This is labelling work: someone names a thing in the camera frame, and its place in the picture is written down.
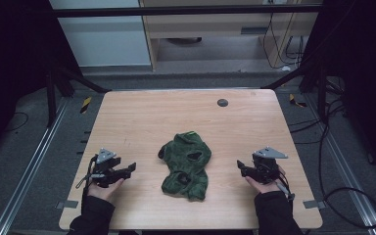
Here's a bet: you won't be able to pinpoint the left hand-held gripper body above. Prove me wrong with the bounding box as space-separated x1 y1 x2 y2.
90 148 125 189

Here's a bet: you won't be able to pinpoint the person's right hand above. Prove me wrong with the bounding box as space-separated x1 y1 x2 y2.
244 165 287 196

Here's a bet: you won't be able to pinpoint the person's left hand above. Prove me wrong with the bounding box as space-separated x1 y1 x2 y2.
86 177 125 204

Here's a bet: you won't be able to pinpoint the hand-held gripper cable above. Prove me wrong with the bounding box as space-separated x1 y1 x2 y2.
74 156 100 197
274 171 297 202

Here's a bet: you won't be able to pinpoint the metal floor rail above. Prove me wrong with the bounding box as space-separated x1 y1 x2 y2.
303 93 376 235
0 97 71 235

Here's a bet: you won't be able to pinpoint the grey tape strip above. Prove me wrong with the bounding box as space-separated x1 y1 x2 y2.
55 199 79 211
302 199 327 211

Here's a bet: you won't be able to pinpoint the thin black floor cable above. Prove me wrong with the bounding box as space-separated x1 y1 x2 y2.
4 111 30 133

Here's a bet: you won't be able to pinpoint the right hand-held gripper cable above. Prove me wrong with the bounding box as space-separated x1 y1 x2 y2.
274 171 297 202

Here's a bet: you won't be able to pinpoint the yellow black striped tape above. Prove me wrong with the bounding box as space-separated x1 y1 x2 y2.
288 93 308 109
79 96 93 115

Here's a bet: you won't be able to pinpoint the white cabinet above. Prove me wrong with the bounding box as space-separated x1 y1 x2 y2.
48 0 152 69

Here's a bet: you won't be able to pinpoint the black metal stand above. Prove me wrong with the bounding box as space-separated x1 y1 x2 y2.
259 60 330 124
44 62 113 129

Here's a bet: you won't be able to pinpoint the black horizontal frame bar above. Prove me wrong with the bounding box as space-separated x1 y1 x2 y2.
49 4 325 19

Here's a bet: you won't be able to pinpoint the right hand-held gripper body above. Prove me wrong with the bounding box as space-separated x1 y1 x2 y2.
250 146 289 185

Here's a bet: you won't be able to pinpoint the light wooden desk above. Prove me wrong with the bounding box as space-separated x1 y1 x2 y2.
138 0 321 71

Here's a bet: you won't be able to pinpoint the green fleece garment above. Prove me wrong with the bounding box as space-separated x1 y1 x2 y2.
157 130 212 202

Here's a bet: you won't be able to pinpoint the left hand-held gripper cable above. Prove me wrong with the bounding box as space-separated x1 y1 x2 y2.
74 156 100 197

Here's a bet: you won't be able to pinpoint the dark curtain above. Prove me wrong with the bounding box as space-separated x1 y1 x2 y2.
302 0 376 182
0 0 81 165

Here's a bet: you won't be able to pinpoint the black cables under desk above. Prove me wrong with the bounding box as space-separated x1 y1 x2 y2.
261 0 306 71

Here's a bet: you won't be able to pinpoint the long black floor cable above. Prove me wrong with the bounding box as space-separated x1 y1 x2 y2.
288 97 376 230

